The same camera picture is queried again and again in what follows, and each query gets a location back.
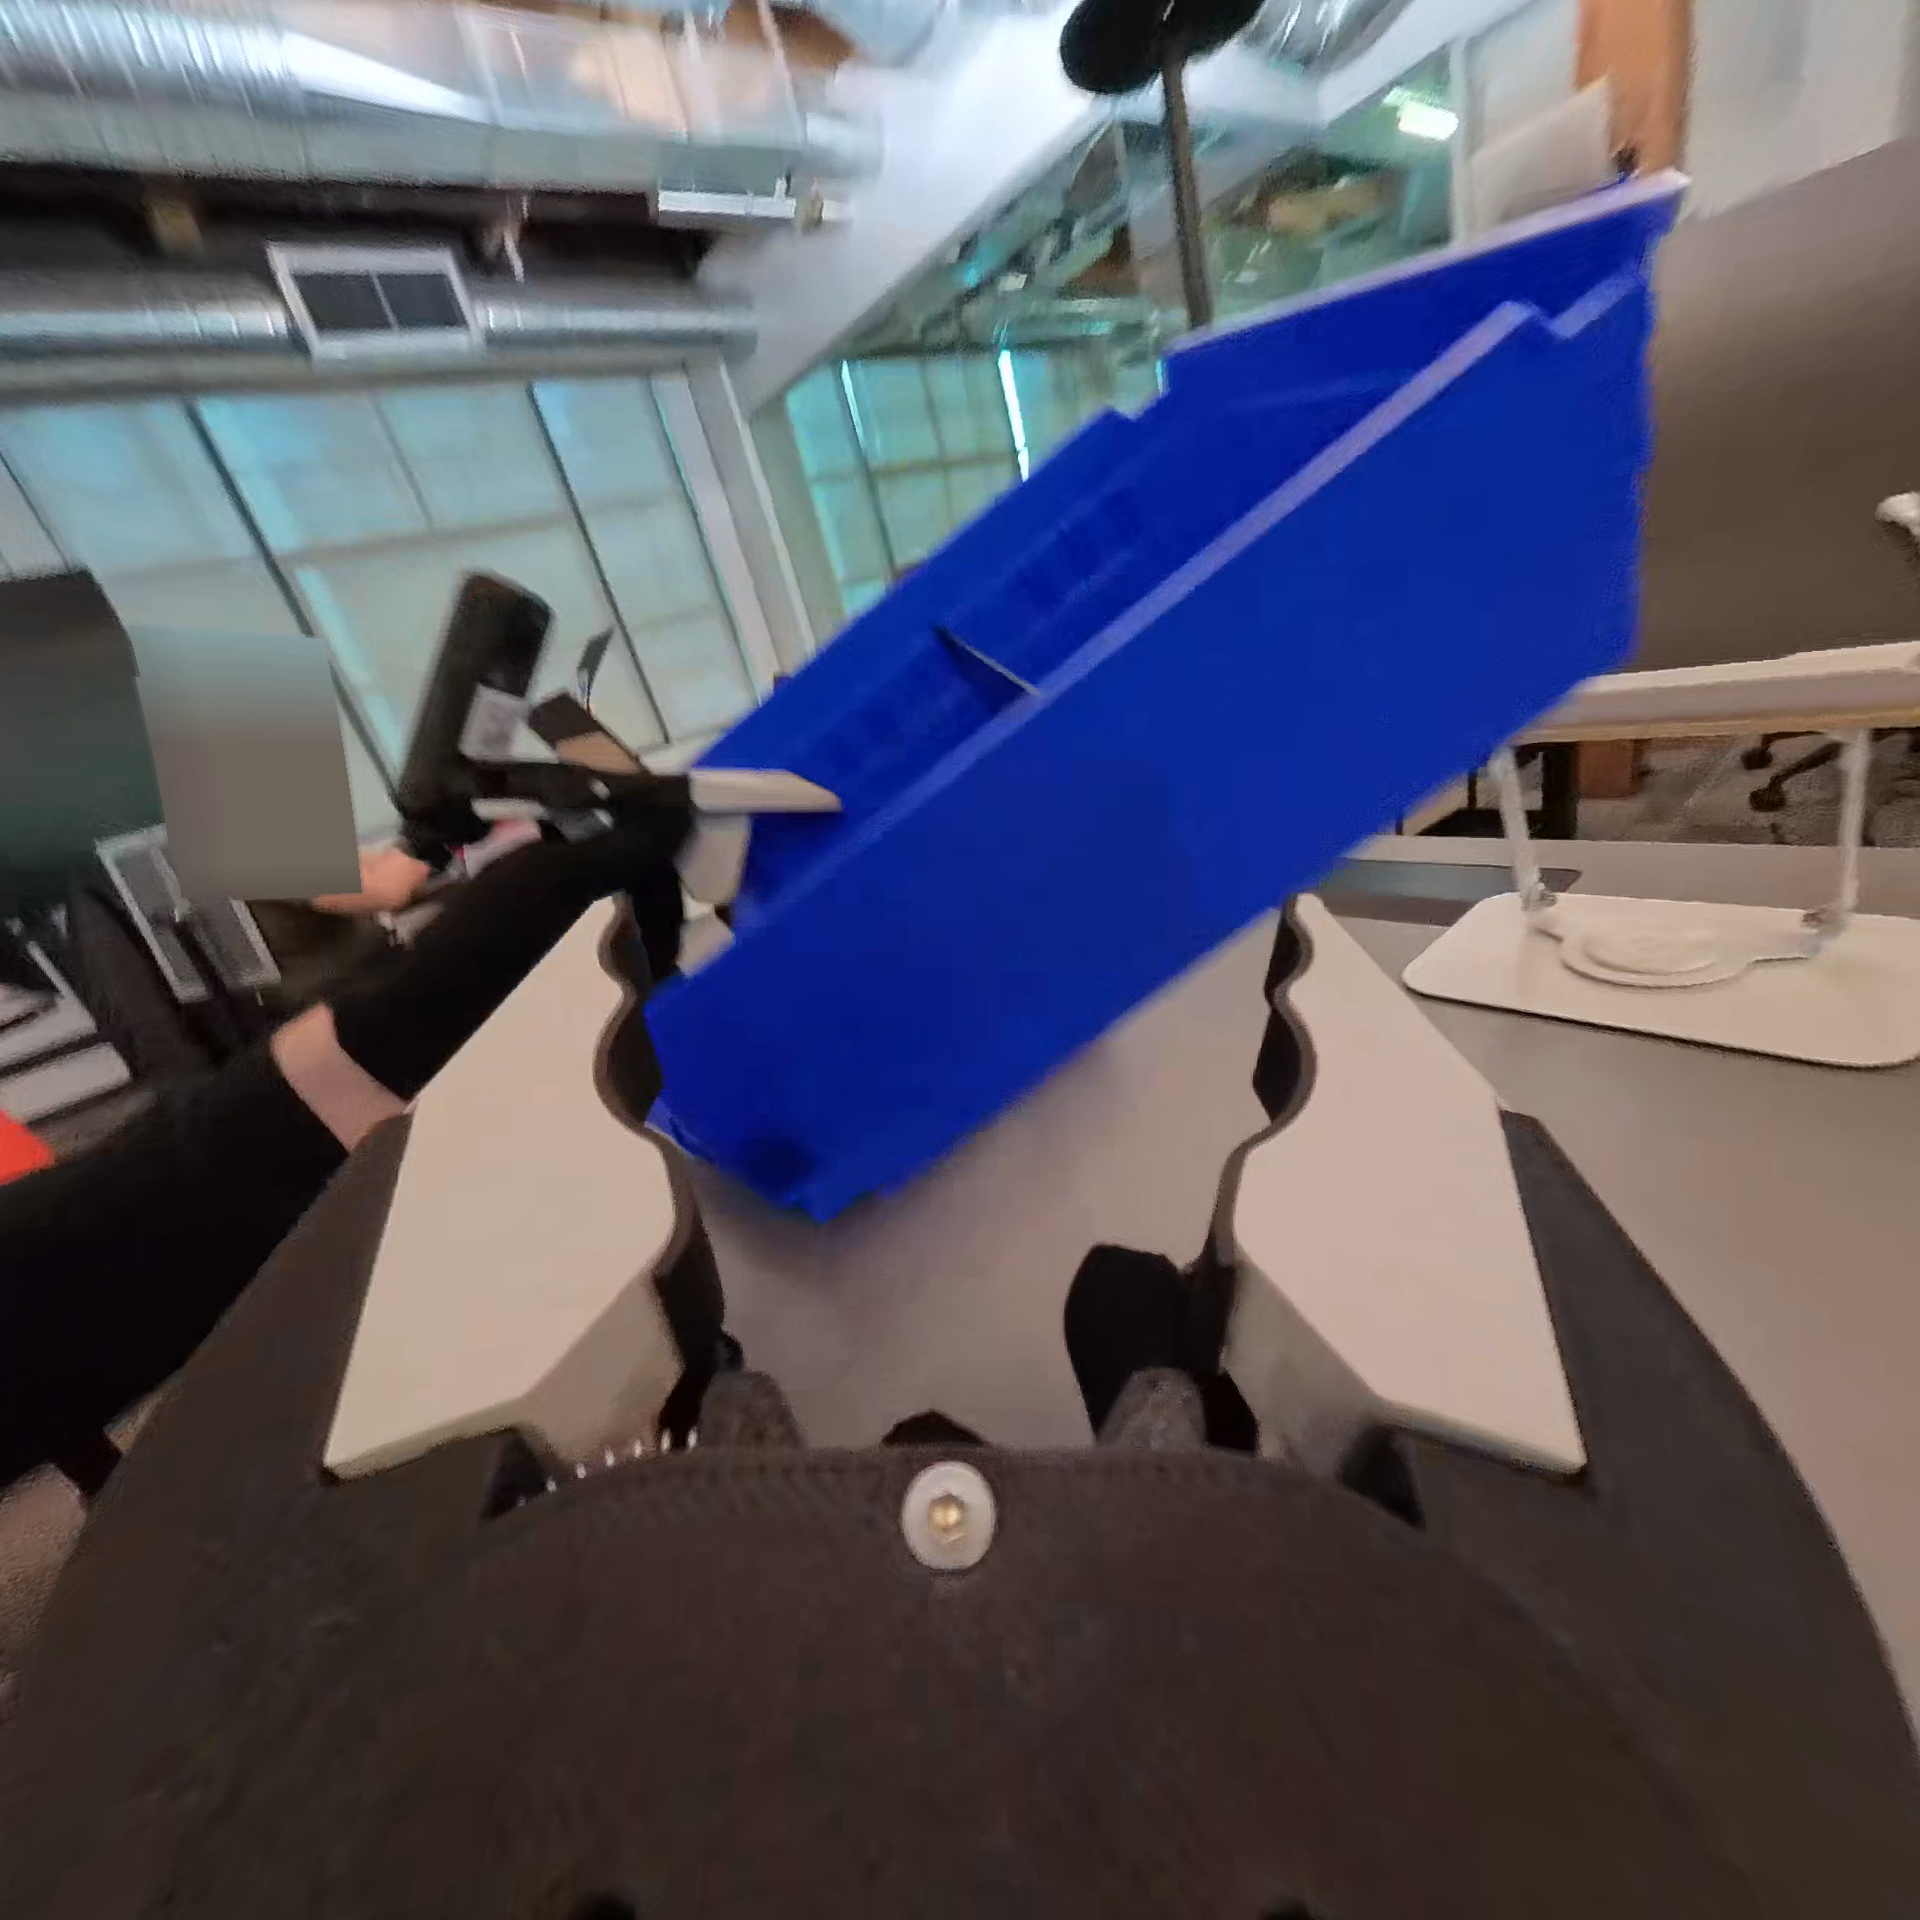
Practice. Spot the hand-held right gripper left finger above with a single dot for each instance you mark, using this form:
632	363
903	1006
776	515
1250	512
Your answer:
495	1244

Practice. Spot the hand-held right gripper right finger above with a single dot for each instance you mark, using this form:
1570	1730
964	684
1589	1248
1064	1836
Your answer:
1394	1244

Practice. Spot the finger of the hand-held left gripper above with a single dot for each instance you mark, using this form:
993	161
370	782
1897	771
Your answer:
765	792
717	870

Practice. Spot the blue plastic storage bin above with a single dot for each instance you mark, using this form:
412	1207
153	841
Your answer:
1201	826

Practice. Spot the person's left forearm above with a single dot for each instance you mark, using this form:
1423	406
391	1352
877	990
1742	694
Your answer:
135	1244

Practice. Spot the person's left hand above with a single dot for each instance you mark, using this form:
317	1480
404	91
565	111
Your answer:
511	945

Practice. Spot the wooden book stand white base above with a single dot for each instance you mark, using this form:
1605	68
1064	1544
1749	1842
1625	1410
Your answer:
1650	998

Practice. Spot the air vent grille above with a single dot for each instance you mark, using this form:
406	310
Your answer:
375	300

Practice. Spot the black office chair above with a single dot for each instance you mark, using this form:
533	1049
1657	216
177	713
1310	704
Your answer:
1792	763

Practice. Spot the black floor lamp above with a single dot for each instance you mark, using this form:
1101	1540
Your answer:
1154	36

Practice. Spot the dark grey panel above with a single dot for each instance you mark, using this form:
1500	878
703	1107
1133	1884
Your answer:
1786	450

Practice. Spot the silver ventilation duct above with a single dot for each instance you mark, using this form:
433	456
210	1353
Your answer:
150	322

